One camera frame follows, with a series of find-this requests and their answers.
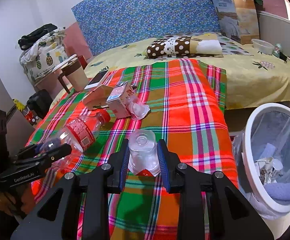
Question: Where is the clear plastic water bottle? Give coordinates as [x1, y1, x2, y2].
[46, 109, 111, 168]

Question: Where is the clear plastic cup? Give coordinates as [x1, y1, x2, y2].
[128, 129, 160, 177]
[127, 95, 150, 121]

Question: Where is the pink drink carton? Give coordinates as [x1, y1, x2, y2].
[106, 81, 137, 119]

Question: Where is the clear trash bag liner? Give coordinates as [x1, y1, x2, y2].
[232, 109, 290, 221]

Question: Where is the left hand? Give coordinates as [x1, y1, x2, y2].
[0, 183, 36, 216]

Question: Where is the red toy car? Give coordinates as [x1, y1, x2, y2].
[22, 106, 39, 126]

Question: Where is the black suitcase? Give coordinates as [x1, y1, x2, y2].
[26, 89, 53, 119]

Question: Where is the crumpled paper box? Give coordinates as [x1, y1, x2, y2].
[82, 85, 113, 111]

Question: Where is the pink brown travel mug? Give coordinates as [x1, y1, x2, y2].
[58, 57, 89, 94]

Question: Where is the white smartphone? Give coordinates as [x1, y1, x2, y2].
[84, 69, 109, 90]

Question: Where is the pineapple print folded quilt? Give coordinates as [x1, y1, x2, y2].
[19, 29, 69, 85]

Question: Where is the black clothes pile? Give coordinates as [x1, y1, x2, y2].
[18, 23, 57, 51]

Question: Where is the red green plaid cloth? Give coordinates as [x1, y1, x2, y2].
[25, 58, 239, 240]

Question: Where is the yellow pineapple bed sheet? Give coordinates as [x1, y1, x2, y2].
[49, 31, 290, 111]

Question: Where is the blue dotted headboard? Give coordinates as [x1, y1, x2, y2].
[72, 0, 220, 55]

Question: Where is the small black object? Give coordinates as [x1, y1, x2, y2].
[279, 51, 290, 63]

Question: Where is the small green jar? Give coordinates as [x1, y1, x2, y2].
[272, 43, 282, 58]

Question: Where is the white plastic bowl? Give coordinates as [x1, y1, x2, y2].
[251, 38, 274, 55]

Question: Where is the brown polka dot pillow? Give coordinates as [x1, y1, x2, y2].
[144, 33, 223, 59]

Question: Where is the white bed footboard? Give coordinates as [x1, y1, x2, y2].
[257, 11, 290, 57]

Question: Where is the bedding package box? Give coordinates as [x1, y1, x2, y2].
[211, 0, 263, 45]

